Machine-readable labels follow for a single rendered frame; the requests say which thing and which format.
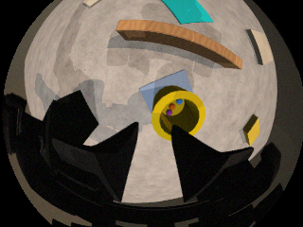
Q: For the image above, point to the beige flat square tile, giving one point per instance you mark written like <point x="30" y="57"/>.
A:
<point x="91" y="3"/>

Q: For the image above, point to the yellow rectangular block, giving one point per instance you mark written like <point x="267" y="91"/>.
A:
<point x="251" y="130"/>

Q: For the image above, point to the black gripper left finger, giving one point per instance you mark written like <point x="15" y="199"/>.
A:
<point x="110" y="159"/>

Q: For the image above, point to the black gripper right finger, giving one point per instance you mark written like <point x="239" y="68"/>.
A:
<point x="198" y="164"/>

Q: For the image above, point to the beige flat block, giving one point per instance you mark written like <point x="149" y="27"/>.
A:
<point x="262" y="48"/>

